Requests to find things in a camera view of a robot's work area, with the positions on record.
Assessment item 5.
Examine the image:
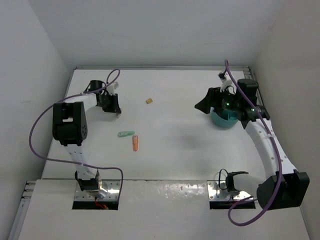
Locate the teal round organizer container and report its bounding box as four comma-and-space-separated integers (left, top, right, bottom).
210, 107, 239, 129

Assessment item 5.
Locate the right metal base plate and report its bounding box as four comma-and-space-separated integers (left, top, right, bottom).
207, 180, 250, 202

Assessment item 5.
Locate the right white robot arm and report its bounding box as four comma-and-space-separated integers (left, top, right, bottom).
194, 78, 310, 210

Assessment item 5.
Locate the green highlighter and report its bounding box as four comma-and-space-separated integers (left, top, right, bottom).
117, 130, 135, 138

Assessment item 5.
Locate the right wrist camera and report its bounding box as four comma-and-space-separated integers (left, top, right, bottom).
218, 71, 233, 92

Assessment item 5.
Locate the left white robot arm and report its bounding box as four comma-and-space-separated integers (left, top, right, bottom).
52, 80, 122, 198

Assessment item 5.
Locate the orange highlighter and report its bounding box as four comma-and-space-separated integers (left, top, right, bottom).
132, 135, 139, 152

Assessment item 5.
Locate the metal base plate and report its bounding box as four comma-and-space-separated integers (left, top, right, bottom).
207, 180, 250, 202
73, 180, 121, 202

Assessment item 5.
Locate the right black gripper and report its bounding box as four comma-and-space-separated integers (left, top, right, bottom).
194, 85, 241, 114

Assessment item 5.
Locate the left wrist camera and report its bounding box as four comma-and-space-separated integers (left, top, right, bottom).
107, 81, 119, 92

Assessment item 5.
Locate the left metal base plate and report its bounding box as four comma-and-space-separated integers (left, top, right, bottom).
73, 180, 121, 202

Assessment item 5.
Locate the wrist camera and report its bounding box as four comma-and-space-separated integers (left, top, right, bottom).
218, 71, 233, 92
107, 81, 119, 92

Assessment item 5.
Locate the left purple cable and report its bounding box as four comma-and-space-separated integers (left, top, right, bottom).
28, 68, 124, 205

